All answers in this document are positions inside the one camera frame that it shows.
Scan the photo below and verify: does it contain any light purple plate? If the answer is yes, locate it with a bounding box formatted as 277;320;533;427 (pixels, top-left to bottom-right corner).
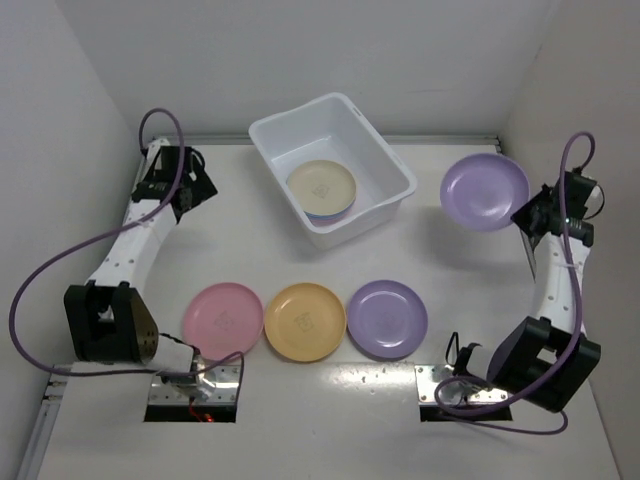
440;153;530;232

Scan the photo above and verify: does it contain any cream plate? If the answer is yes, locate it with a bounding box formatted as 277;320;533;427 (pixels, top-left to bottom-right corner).
286;160;357;215

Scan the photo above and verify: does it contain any blue plate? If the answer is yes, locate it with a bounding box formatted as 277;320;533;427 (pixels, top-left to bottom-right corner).
305;212;346;226

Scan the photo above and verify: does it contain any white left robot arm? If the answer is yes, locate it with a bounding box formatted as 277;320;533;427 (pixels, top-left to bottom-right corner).
64;146;217;377

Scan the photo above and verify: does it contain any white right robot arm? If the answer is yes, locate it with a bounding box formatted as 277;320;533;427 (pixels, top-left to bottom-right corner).
453;167;601;413

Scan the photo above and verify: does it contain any white plastic bin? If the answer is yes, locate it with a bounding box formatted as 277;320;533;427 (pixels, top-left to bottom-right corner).
249;93;417;249

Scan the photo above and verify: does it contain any pink plate front row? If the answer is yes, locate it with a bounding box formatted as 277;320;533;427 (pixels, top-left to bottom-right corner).
182;282;264;360

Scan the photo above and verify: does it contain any yellow plate front row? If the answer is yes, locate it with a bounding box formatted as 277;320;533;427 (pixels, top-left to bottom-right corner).
264;283;347;363

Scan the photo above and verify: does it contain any purple plate front row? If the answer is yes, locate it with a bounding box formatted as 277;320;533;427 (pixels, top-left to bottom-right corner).
347;280;428;360

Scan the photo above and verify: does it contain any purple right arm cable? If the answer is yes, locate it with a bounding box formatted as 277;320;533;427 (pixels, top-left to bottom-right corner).
433;131;597;435

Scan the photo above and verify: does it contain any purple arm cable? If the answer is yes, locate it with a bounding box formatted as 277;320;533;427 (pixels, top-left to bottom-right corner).
433;131;597;435
8;107;246;377

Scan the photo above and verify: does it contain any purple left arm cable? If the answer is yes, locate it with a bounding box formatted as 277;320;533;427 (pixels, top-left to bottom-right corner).
8;107;246;377

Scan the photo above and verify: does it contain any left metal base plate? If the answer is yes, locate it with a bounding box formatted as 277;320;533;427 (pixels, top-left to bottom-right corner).
147;366;240;407

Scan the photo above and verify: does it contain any metal base plate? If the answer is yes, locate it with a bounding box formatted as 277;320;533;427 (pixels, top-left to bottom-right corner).
414;364;510;407
147;366;240;407

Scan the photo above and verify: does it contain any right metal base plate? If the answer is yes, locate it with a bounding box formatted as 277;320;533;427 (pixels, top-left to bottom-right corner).
414;364;510;407

